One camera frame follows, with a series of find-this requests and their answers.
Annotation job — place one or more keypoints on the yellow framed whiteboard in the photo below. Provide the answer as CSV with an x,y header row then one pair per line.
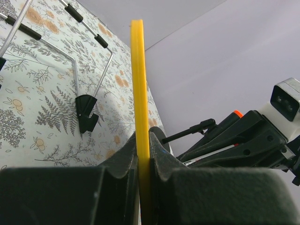
x,y
141,118

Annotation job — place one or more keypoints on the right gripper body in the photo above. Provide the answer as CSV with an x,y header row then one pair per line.
x,y
291,160

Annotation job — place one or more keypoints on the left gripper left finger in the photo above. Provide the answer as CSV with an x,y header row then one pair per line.
x,y
118,196

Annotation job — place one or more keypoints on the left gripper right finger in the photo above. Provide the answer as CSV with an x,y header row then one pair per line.
x,y
163,190

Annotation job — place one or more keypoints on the red whiteboard marker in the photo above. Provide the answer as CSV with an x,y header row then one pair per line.
x,y
208,154

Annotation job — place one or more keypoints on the floral table mat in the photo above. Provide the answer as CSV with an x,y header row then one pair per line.
x,y
66,99

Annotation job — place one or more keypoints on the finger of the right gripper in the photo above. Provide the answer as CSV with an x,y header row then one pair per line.
x,y
238,133
262,150

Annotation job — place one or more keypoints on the black toy gun orange tip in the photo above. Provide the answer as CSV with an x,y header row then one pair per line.
x,y
208,128

